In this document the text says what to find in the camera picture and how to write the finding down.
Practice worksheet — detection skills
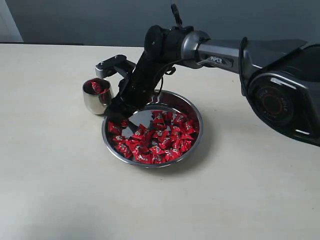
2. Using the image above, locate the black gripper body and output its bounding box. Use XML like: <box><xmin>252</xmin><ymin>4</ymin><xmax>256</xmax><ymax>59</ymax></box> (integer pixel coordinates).
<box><xmin>116</xmin><ymin>49</ymin><xmax>173</xmax><ymax>113</ymax></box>

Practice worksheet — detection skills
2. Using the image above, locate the red candy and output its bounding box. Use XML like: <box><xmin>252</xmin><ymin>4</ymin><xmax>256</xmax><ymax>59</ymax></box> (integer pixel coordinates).
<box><xmin>107</xmin><ymin>121</ymin><xmax>122</xmax><ymax>135</ymax></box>
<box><xmin>133</xmin><ymin>152</ymin><xmax>153</xmax><ymax>165</ymax></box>
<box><xmin>182</xmin><ymin>119</ymin><xmax>196</xmax><ymax>135</ymax></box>
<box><xmin>90</xmin><ymin>80</ymin><xmax>109</xmax><ymax>95</ymax></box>
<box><xmin>131</xmin><ymin>124</ymin><xmax>149</xmax><ymax>141</ymax></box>

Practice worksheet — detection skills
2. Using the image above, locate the round stainless steel plate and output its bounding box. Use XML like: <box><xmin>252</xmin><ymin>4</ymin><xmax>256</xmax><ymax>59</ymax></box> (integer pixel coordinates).
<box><xmin>101</xmin><ymin>90</ymin><xmax>204</xmax><ymax>169</ymax></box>

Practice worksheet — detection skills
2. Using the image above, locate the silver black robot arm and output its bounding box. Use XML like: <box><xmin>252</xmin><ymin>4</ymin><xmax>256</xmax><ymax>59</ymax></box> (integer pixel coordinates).
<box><xmin>105</xmin><ymin>25</ymin><xmax>320</xmax><ymax>146</ymax></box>

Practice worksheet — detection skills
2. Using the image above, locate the stainless steel cup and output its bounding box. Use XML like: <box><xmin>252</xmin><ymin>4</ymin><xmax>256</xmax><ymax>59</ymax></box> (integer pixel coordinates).
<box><xmin>82</xmin><ymin>77</ymin><xmax>114</xmax><ymax>115</ymax></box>

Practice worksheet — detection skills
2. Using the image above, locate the red wrapped candy bottom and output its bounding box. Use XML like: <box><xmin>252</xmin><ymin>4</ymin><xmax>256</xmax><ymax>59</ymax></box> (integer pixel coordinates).
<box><xmin>133</xmin><ymin>152</ymin><xmax>153</xmax><ymax>165</ymax></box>

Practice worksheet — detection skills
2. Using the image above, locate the black cable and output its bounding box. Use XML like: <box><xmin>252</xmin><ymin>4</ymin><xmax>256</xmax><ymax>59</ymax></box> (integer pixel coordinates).
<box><xmin>154</xmin><ymin>3</ymin><xmax>188</xmax><ymax>101</ymax></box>

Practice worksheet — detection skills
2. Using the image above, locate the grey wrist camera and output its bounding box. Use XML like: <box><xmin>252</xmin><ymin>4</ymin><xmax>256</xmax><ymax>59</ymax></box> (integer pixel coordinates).
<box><xmin>95</xmin><ymin>54</ymin><xmax>136</xmax><ymax>79</ymax></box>

